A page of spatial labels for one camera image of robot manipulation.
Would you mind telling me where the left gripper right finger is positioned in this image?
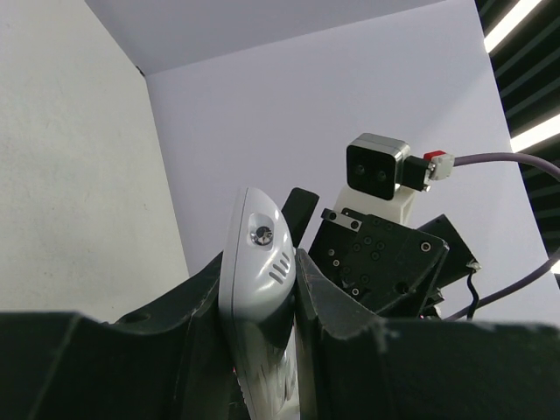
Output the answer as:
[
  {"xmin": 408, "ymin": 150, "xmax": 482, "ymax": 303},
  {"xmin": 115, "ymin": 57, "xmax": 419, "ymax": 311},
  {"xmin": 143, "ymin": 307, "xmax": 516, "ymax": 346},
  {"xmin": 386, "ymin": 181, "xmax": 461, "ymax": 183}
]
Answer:
[{"xmin": 295, "ymin": 250, "xmax": 559, "ymax": 419}]

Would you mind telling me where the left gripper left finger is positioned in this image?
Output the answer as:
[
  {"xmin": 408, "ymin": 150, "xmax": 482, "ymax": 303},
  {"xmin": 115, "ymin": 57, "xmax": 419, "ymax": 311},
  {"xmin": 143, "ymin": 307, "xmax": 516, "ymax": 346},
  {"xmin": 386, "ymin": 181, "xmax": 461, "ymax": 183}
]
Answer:
[{"xmin": 1, "ymin": 257, "xmax": 233, "ymax": 419}]

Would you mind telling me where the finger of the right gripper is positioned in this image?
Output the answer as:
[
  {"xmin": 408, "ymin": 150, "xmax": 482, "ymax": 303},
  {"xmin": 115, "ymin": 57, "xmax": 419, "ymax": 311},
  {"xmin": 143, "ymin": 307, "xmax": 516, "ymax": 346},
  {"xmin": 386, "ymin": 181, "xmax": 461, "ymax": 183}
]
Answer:
[{"xmin": 282, "ymin": 187, "xmax": 319, "ymax": 249}]

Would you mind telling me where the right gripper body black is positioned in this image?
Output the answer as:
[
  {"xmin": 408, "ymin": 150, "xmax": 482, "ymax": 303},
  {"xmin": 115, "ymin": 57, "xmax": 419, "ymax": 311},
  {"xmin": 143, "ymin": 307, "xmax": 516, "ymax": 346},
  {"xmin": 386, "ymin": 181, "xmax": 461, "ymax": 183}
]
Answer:
[{"xmin": 309, "ymin": 208, "xmax": 449, "ymax": 318}]

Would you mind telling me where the white remote control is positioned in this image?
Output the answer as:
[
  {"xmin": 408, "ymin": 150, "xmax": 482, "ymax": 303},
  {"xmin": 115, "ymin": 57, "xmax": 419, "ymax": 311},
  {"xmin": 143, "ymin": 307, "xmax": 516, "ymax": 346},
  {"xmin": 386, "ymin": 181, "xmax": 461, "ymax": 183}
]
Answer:
[{"xmin": 218, "ymin": 187, "xmax": 298, "ymax": 419}]

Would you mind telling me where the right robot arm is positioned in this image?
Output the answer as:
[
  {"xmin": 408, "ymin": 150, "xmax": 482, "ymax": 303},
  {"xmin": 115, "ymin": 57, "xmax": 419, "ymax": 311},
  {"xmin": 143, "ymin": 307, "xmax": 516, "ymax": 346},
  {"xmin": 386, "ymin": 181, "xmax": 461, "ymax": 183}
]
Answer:
[{"xmin": 295, "ymin": 186, "xmax": 480, "ymax": 319}]

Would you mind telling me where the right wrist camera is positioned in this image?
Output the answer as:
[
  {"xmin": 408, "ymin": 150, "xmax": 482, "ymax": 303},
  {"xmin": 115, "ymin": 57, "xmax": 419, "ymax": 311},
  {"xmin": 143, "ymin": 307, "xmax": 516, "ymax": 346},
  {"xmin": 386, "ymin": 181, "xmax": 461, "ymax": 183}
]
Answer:
[{"xmin": 333, "ymin": 133, "xmax": 414, "ymax": 225}]

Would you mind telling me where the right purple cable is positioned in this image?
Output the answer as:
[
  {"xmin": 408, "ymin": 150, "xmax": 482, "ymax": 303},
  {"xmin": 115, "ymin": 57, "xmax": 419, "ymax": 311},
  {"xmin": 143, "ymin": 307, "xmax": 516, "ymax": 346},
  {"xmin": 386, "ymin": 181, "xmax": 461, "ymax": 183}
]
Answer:
[{"xmin": 422, "ymin": 150, "xmax": 560, "ymax": 323}]

